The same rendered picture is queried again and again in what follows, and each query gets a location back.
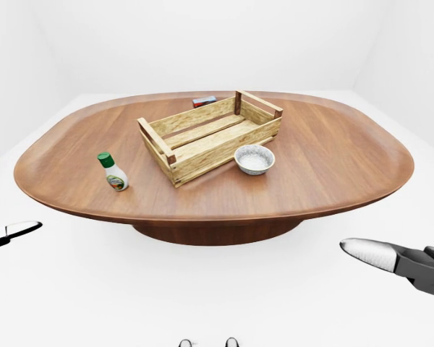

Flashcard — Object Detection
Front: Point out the salad dressing bottle green cap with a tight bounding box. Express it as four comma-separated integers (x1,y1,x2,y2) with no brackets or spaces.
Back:
96,152,129,192

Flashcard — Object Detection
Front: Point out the grey speckled bowl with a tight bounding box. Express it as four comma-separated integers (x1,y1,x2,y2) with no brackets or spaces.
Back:
234,144,276,176

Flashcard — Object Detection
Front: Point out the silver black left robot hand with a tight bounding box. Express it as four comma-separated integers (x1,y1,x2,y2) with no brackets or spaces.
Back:
0,220,43,252

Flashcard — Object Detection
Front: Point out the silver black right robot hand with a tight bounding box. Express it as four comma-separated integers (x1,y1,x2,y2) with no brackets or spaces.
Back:
339,237,434,301

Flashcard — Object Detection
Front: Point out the small red and blue box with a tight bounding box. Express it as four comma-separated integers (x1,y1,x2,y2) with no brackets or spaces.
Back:
192,95,218,108

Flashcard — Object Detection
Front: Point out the wooden slat tray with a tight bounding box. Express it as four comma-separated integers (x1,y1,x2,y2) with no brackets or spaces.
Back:
137,90,284,189

